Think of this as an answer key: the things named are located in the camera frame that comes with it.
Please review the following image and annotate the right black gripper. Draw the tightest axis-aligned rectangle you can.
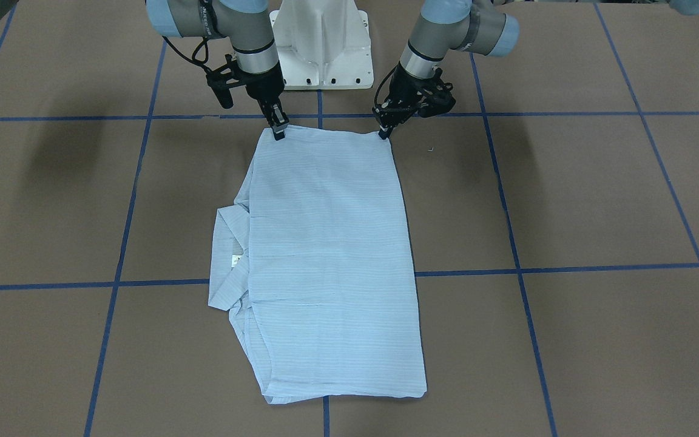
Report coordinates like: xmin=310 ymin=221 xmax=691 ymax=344
xmin=245 ymin=66 xmax=289 ymax=141

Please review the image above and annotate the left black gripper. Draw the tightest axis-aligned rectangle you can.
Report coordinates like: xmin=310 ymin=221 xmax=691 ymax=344
xmin=373 ymin=64 xmax=435 ymax=140

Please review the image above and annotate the light blue button-up shirt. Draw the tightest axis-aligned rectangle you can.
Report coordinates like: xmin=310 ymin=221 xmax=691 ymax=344
xmin=208 ymin=126 xmax=427 ymax=405

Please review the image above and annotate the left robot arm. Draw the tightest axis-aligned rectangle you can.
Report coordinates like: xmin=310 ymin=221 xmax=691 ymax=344
xmin=373 ymin=1 xmax=521 ymax=140

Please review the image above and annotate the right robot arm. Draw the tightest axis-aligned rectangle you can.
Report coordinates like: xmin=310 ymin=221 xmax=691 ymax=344
xmin=144 ymin=1 xmax=289 ymax=140

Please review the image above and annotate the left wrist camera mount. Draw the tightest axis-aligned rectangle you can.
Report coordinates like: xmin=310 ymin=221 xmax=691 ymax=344
xmin=415 ymin=67 xmax=457 ymax=117

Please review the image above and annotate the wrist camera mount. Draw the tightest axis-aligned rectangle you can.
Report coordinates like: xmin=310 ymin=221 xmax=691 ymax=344
xmin=205 ymin=53 xmax=246 ymax=110
xmin=415 ymin=67 xmax=457 ymax=117

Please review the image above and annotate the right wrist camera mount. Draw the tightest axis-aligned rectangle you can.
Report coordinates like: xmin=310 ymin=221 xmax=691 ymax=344
xmin=205 ymin=53 xmax=246 ymax=110

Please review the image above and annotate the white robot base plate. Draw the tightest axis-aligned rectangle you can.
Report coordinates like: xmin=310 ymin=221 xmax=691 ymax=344
xmin=269 ymin=1 xmax=374 ymax=91

